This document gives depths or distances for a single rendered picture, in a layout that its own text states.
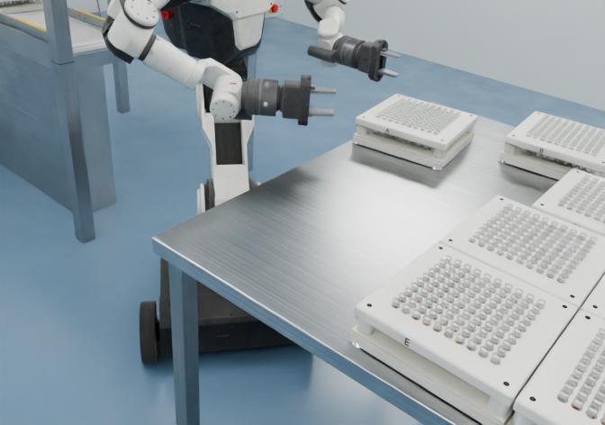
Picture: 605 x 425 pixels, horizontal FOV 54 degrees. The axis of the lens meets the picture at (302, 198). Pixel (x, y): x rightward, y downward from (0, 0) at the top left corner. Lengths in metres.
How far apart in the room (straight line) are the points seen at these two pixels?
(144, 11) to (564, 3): 4.01
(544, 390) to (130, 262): 1.96
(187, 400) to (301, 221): 0.48
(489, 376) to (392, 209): 0.54
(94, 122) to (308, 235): 1.74
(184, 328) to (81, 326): 1.06
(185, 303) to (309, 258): 0.27
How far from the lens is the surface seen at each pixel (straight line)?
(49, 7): 2.31
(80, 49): 2.47
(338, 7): 2.09
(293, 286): 1.02
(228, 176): 1.75
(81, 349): 2.18
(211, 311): 1.97
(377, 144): 1.52
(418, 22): 5.58
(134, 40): 1.38
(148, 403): 1.98
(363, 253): 1.12
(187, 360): 1.31
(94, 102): 2.71
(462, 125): 1.57
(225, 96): 1.39
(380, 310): 0.88
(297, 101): 1.42
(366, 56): 1.81
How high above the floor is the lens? 1.48
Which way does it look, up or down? 30 degrees down
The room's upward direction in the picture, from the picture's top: 5 degrees clockwise
